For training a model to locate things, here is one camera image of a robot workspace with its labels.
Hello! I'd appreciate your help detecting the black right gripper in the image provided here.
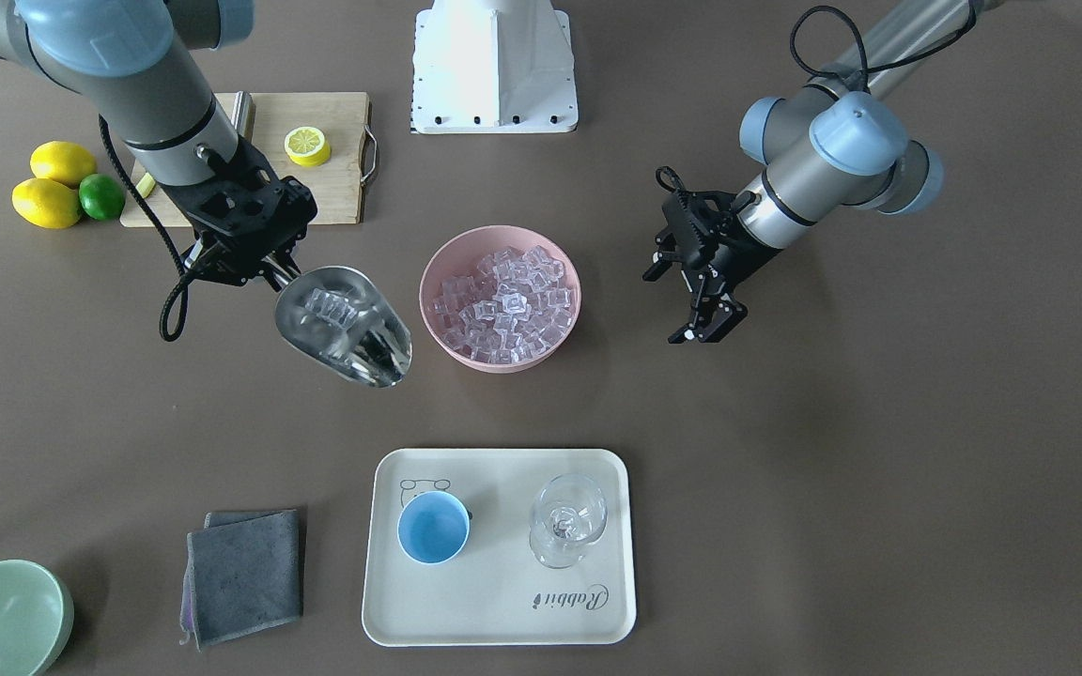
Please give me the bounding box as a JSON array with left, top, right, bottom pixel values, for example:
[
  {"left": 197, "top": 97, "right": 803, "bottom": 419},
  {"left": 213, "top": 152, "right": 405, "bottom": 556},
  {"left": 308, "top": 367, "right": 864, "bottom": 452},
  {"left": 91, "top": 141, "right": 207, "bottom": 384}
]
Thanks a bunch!
[{"left": 164, "top": 141, "right": 317, "bottom": 288}]

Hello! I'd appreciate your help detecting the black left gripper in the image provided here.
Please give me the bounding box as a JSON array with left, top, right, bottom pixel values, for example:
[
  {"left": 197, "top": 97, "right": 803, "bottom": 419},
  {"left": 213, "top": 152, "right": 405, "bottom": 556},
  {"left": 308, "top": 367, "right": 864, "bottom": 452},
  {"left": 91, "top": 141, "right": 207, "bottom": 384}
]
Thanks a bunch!
[{"left": 642, "top": 188, "right": 779, "bottom": 344}]

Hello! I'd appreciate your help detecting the metal ice scoop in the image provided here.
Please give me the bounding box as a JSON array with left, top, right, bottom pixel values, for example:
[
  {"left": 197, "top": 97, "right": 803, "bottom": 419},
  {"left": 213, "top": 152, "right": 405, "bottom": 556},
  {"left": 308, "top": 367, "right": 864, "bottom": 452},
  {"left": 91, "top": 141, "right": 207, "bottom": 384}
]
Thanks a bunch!
[{"left": 265, "top": 255, "right": 412, "bottom": 388}]

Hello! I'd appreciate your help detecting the clear ice cubes pile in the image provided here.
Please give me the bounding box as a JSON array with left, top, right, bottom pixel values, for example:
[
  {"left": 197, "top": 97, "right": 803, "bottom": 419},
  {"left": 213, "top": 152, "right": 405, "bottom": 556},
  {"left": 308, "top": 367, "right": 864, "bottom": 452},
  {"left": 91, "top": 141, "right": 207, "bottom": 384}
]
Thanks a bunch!
[{"left": 301, "top": 244, "right": 568, "bottom": 364}]

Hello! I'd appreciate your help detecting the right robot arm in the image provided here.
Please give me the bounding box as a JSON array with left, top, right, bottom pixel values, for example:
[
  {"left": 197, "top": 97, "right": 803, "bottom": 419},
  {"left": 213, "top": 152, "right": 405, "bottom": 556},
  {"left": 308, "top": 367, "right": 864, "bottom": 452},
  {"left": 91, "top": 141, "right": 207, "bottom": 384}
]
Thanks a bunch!
[{"left": 0, "top": 1, "right": 317, "bottom": 288}]

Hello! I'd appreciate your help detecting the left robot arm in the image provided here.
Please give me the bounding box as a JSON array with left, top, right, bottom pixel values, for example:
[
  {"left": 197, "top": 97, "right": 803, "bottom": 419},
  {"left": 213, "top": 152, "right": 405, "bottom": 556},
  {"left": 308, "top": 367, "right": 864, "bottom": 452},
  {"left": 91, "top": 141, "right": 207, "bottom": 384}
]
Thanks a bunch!
[{"left": 643, "top": 1, "right": 993, "bottom": 344}]

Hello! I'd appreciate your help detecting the blue cup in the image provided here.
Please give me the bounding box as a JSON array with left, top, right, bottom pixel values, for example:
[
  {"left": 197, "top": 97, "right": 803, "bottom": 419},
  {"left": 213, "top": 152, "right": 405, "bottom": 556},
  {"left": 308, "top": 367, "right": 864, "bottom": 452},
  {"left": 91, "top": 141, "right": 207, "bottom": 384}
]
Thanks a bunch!
[{"left": 396, "top": 491, "right": 470, "bottom": 565}]

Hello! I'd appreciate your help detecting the half lemon slice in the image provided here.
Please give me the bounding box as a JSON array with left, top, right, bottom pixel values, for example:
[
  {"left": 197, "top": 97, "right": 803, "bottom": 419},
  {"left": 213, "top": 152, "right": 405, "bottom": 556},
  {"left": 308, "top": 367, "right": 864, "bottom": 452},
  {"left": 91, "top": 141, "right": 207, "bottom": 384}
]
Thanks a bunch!
[{"left": 283, "top": 127, "right": 332, "bottom": 167}]

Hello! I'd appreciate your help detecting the wooden cutting board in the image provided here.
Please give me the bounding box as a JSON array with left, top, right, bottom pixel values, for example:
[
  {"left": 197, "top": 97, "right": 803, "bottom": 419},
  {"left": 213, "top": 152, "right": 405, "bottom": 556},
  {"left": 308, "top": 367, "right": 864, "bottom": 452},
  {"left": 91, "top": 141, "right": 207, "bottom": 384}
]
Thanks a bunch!
[{"left": 131, "top": 91, "right": 370, "bottom": 226}]

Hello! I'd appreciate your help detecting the green lime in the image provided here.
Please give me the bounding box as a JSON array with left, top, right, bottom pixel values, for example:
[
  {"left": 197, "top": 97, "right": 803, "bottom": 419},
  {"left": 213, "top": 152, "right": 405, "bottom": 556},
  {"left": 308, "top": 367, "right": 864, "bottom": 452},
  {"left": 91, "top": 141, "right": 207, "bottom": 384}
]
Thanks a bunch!
[{"left": 77, "top": 173, "right": 126, "bottom": 220}]

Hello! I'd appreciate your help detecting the yellow lemon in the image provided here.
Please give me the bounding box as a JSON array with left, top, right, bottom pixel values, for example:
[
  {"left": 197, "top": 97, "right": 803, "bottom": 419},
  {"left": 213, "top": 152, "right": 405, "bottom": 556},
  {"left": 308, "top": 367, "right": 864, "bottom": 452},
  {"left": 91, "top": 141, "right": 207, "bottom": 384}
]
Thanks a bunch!
[
  {"left": 11, "top": 178, "right": 83, "bottom": 228},
  {"left": 29, "top": 140, "right": 98, "bottom": 189}
]

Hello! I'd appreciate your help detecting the pink bowl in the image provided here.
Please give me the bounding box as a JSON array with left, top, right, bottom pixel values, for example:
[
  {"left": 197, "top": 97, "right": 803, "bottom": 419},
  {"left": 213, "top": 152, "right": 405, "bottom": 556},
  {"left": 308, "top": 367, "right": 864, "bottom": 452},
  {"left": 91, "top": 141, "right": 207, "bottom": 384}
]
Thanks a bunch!
[{"left": 418, "top": 225, "right": 582, "bottom": 374}]

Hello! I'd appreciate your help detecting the clear wine glass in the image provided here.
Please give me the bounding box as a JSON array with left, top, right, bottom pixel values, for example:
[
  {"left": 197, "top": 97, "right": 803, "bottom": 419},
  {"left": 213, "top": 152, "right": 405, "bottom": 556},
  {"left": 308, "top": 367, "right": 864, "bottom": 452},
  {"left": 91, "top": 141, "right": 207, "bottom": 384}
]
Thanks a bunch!
[{"left": 529, "top": 472, "right": 609, "bottom": 569}]

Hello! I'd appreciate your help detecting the cream serving tray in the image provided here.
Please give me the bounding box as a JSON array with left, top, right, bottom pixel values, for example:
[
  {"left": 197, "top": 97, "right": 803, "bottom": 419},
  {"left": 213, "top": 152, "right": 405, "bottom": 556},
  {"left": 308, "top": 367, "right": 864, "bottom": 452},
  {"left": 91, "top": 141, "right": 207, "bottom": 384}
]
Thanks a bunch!
[{"left": 362, "top": 448, "right": 637, "bottom": 647}]

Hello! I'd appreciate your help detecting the green bowl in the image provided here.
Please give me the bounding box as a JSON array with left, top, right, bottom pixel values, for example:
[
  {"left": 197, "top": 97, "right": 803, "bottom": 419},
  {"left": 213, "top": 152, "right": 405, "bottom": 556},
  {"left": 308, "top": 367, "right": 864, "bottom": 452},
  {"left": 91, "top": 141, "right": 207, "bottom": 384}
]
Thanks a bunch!
[{"left": 0, "top": 560, "right": 76, "bottom": 675}]

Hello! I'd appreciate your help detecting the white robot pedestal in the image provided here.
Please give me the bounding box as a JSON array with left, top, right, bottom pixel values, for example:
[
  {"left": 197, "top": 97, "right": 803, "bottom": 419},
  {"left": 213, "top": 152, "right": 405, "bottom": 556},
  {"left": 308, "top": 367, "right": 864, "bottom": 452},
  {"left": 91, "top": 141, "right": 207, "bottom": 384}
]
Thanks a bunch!
[{"left": 410, "top": 1, "right": 580, "bottom": 134}]

